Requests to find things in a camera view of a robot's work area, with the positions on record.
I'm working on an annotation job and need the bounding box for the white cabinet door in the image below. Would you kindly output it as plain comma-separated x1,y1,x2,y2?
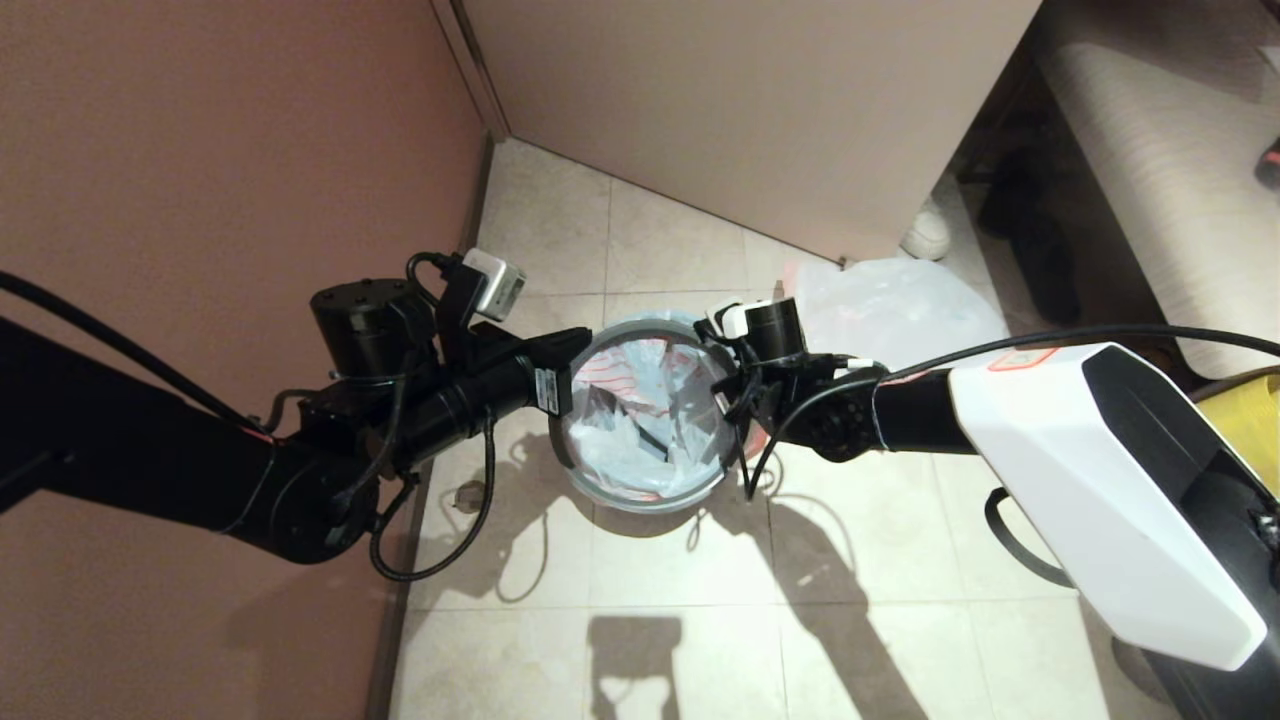
455,0,1041,261

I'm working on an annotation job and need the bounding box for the grey bin retaining ring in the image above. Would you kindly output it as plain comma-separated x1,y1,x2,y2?
548,315,749,513

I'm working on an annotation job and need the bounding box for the white round fluffy object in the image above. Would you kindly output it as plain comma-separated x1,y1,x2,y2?
898,195,953,261

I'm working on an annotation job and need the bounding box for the translucent bag with red drawstring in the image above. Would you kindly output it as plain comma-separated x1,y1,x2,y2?
785,258,1009,366

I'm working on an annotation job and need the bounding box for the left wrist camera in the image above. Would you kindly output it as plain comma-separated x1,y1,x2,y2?
408,250,528,326

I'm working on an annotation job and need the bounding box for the grey door frame strip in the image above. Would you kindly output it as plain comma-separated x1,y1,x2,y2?
430,0,513,144

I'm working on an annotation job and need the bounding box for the long black left arm cable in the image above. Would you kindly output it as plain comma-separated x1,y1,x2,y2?
0,272,273,441

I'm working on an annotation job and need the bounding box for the yellow fabric bag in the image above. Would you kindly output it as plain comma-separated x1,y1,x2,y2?
1190,368,1280,491

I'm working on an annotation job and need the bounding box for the black looped gripper cable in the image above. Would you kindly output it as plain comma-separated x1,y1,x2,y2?
370,415,498,584

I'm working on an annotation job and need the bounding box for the black curved arm cable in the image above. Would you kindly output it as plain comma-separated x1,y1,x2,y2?
985,487,1073,589

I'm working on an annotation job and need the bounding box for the beige woodgrain table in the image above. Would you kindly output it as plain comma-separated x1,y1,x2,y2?
1035,0,1280,379

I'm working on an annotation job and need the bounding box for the white red-printed plastic bag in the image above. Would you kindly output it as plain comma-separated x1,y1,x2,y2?
555,335,771,506

